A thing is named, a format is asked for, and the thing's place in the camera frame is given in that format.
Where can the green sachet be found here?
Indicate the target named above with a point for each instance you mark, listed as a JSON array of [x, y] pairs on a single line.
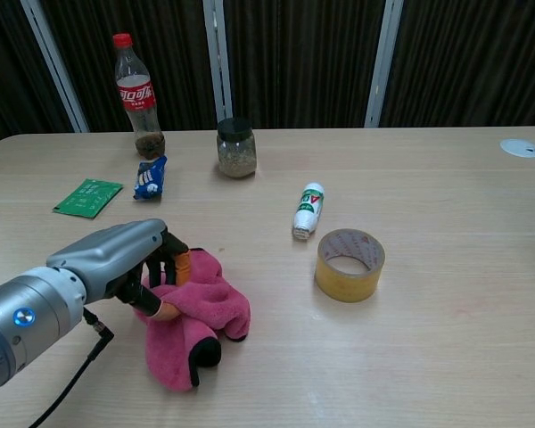
[[89, 198]]

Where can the grey metal partition post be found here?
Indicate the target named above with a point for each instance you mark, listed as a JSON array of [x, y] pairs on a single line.
[[383, 67], [217, 67], [55, 67]]

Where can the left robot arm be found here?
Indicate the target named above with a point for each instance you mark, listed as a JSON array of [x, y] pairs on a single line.
[[22, 325]]

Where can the blue snack packet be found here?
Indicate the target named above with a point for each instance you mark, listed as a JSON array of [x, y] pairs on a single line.
[[149, 178]]

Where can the cola bottle red cap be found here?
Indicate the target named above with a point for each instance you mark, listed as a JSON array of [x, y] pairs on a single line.
[[136, 96]]

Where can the yellow tape roll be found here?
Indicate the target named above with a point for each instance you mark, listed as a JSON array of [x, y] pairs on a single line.
[[348, 283]]

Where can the small white plastic bottle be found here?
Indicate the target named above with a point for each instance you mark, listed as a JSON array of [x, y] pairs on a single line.
[[308, 209]]

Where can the glass jar black lid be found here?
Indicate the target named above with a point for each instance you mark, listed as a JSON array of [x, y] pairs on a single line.
[[236, 153]]

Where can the pink cloth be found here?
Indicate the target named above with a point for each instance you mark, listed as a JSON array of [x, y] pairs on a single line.
[[205, 298]]

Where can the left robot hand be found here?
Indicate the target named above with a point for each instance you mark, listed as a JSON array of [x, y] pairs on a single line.
[[111, 254]]

